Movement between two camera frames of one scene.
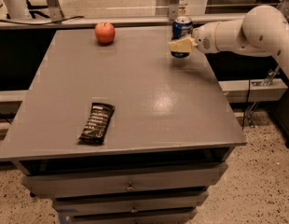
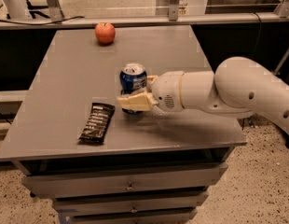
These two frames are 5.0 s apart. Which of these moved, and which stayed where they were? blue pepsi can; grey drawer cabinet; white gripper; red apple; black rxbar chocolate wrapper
Moved: white gripper; blue pepsi can
Stayed: grey drawer cabinet; black rxbar chocolate wrapper; red apple
